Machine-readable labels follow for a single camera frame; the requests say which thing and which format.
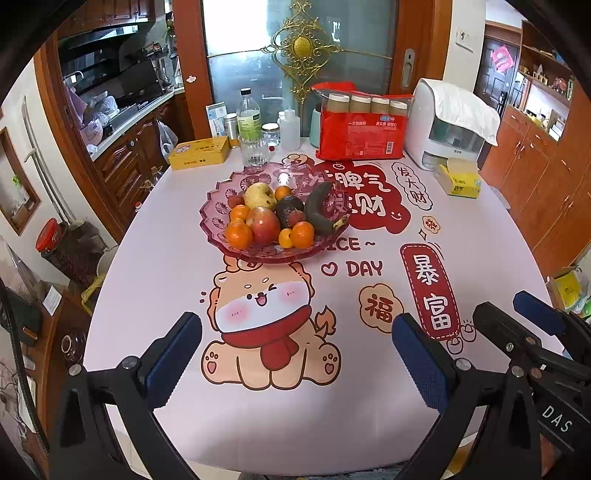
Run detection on silver door handle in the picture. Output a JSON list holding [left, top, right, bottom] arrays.
[[401, 48, 417, 89]]

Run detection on wooden kitchen cabinet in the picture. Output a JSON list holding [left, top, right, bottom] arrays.
[[90, 92, 186, 232]]

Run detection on dark overripe banana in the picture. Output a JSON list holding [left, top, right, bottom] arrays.
[[304, 181, 351, 233]]

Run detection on white blue carton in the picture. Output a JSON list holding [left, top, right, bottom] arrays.
[[205, 102, 230, 138]]

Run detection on pink door decoration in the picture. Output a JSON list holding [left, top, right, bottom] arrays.
[[492, 44, 515, 73]]

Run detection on clear bottle green label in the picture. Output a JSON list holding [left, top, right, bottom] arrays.
[[236, 88, 263, 148]]

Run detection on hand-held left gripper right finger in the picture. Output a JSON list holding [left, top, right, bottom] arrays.
[[392, 312, 546, 480]]

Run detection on pink glass bowl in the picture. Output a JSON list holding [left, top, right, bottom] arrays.
[[199, 167, 353, 265]]

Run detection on cardboard box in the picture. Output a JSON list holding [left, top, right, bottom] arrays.
[[547, 265, 591, 320]]

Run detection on dark avocado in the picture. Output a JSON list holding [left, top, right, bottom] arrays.
[[276, 195, 306, 218]]

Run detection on yellow tissue pack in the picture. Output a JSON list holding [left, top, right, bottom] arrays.
[[434, 157, 483, 199]]

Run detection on white squeeze bottle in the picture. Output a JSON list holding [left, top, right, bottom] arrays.
[[261, 96, 301, 151]]

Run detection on white bucket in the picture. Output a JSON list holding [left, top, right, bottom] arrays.
[[96, 244, 122, 289]]

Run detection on white wall switch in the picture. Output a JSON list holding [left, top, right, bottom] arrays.
[[455, 25, 476, 53]]

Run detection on teal container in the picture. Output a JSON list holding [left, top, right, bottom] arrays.
[[309, 105, 324, 149]]

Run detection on pink bag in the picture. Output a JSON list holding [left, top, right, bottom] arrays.
[[69, 78, 119, 149]]

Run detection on clear plastic bag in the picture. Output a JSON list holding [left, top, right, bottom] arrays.
[[157, 120, 179, 158]]

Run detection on red lid jar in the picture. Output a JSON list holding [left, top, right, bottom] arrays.
[[37, 218, 105, 289]]

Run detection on wooden display cabinet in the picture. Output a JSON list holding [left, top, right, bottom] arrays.
[[480, 21, 591, 278]]

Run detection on white wall pipe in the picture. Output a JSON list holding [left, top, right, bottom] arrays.
[[21, 99, 71, 228]]

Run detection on yellow pear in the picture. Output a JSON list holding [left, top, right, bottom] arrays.
[[244, 182, 278, 210]]

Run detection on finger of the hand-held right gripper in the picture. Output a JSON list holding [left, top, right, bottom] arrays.
[[513, 290, 574, 341], [472, 302, 544, 371]]

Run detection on printed pink tablecloth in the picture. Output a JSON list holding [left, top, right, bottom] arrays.
[[83, 148, 567, 468]]

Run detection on white countertop appliance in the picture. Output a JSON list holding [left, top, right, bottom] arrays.
[[405, 78, 486, 172]]

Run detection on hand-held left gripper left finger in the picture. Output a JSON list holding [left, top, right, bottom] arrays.
[[48, 311, 204, 480]]

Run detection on gold door ornament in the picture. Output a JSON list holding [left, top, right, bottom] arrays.
[[261, 0, 345, 105]]

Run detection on wooden wall niche frame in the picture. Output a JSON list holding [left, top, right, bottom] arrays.
[[0, 127, 42, 236]]

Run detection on clear drinking glass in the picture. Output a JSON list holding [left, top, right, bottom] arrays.
[[238, 131, 270, 168]]

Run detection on dark wooden door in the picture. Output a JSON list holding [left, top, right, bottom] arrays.
[[475, 37, 520, 114]]

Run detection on frosted glass door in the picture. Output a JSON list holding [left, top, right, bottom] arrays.
[[201, 0, 400, 140]]

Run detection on red paper cup pack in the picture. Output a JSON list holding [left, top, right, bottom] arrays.
[[310, 82, 414, 162]]

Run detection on white cloth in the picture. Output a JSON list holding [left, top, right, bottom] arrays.
[[429, 79, 502, 147]]

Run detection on yellow box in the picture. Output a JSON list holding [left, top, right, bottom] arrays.
[[167, 136, 230, 171]]

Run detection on red apple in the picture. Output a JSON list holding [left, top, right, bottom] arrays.
[[246, 207, 283, 247]]

